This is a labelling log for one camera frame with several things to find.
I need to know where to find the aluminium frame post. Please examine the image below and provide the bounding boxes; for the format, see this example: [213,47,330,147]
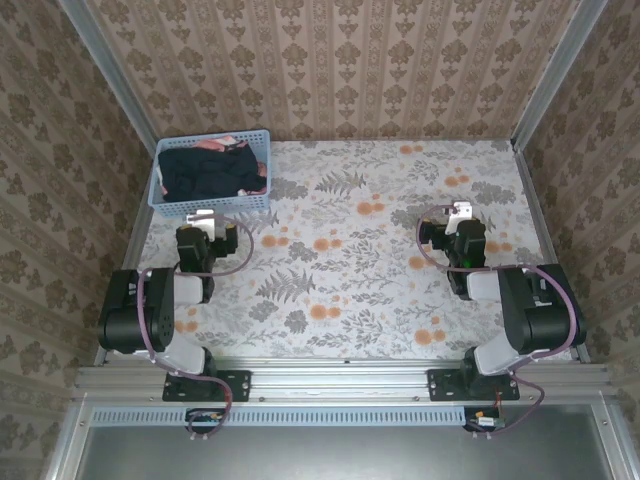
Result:
[509,0,610,152]
[57,0,162,157]

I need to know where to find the blue plastic laundry basket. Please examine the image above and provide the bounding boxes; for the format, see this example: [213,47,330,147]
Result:
[148,129,272,217]

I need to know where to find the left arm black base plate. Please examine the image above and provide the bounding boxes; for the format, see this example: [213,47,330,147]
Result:
[162,368,252,403]

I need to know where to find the pink navy white patterned garment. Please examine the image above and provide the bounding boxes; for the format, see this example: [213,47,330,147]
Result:
[192,135,270,197]

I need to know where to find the floral printed tablecloth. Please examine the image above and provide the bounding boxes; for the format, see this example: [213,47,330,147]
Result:
[113,138,575,361]

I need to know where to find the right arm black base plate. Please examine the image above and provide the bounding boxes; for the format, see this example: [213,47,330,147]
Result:
[427,368,521,403]

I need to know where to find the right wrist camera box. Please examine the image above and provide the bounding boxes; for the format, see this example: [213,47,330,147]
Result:
[446,200,474,235]

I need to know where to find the black cable connector box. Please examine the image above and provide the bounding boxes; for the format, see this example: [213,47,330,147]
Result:
[185,407,227,435]
[463,405,507,435]

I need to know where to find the slotted pale blue cable duct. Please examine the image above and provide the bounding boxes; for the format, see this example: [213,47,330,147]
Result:
[92,405,469,427]

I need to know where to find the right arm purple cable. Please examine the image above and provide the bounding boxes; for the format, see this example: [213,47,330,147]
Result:
[417,203,589,442]

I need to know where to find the grey metal panel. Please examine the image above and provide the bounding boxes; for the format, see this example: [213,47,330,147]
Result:
[42,402,640,480]

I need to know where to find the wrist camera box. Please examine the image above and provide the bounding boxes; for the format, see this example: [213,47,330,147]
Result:
[446,200,474,235]
[185,209,217,239]

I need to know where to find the navy blue t-shirt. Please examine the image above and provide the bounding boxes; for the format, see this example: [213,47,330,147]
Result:
[157,144,269,204]

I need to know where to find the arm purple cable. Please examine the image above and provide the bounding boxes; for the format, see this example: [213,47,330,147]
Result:
[137,215,255,442]
[417,203,589,442]

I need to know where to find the long aluminium mounting rail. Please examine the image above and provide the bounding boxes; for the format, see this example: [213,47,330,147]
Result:
[72,357,614,404]

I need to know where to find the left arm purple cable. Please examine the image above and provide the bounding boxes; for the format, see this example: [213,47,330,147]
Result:
[137,215,255,442]

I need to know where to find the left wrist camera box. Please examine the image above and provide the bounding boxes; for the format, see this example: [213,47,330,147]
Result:
[185,209,217,239]

